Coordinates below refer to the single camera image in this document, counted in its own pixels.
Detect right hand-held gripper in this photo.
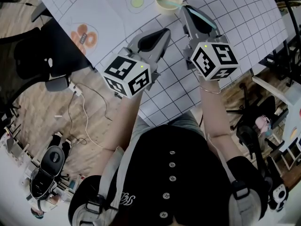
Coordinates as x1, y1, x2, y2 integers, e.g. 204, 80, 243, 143
181, 5, 239, 81

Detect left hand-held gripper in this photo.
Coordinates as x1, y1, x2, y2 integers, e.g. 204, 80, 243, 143
103, 28, 171, 99

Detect teal cylindrical tube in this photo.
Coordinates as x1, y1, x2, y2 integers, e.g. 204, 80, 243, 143
156, 0, 218, 30

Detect person's left forearm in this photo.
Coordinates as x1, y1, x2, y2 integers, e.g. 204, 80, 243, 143
101, 92, 143, 154

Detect person's right forearm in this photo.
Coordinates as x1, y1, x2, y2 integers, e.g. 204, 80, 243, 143
198, 78, 233, 140

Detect white grid tablecloth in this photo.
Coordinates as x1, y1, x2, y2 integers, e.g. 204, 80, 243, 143
39, 0, 290, 127

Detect grey shorts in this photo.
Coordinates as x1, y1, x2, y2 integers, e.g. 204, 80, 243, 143
131, 111, 206, 142

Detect white power strip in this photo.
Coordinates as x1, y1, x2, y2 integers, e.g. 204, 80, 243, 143
68, 82, 83, 97

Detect black railing with wooden handrail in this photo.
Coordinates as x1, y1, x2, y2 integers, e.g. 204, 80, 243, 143
258, 0, 301, 80

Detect black office chair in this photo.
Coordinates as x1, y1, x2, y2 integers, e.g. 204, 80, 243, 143
227, 82, 289, 138
0, 20, 95, 108
236, 125, 282, 197

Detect pink plush bag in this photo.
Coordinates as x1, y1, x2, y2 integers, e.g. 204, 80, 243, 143
255, 115, 273, 134

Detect white desk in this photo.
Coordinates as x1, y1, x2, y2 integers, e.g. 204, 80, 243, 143
251, 75, 301, 171

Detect black button shirt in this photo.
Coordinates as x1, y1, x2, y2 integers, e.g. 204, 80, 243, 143
68, 123, 269, 226

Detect black and white device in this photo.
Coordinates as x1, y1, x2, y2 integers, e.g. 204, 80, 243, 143
268, 183, 290, 212

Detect thin wrist bracelet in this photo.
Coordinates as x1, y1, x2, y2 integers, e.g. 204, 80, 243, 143
199, 84, 222, 95

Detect white cable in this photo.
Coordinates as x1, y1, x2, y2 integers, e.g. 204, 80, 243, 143
79, 94, 105, 149

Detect black cable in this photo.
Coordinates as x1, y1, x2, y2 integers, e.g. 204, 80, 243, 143
67, 82, 114, 146

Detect grey backpack strap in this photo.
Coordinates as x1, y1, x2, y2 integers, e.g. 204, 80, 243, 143
229, 179, 262, 226
70, 146, 133, 226

